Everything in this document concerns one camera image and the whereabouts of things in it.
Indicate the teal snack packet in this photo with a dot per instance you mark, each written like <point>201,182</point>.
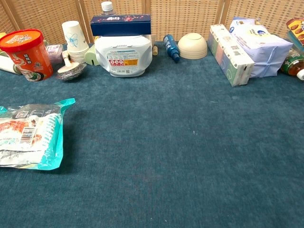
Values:
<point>28,133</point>

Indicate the long white tissue pack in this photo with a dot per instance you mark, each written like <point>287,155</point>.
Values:
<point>229,54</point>

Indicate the yellow sponge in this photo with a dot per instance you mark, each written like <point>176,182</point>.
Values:
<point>2,35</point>

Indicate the small purple plastic box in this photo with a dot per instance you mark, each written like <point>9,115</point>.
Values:
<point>55,53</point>

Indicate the blue spray bottle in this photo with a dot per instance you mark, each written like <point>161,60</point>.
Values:
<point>171,46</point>

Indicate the woven bamboo folding screen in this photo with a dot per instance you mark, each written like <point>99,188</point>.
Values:
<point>190,14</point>

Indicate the stack of white paper cups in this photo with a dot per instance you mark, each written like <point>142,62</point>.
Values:
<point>74,39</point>

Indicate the pale green plastic holder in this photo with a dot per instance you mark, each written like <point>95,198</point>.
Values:
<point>90,55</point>

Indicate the navy blue rectangular box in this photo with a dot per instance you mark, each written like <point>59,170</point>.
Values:
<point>121,26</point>

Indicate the red instant noodle cup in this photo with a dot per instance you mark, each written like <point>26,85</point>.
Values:
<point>28,57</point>

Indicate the green tea bottle white cap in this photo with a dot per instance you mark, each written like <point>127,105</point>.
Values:
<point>293,64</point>

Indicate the white plastic tub with label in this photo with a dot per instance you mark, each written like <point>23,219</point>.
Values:
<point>123,51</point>

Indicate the wet wipes pack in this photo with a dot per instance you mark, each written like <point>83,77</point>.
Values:
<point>263,47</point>

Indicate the beige bowl upside down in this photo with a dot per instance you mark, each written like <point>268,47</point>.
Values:
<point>192,45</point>

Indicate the dark teal table cover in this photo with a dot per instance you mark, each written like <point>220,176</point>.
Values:
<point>166,142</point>

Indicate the white tube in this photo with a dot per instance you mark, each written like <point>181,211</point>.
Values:
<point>8,65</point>

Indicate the clear water bottle white cap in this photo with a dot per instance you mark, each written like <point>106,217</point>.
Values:
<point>107,8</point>

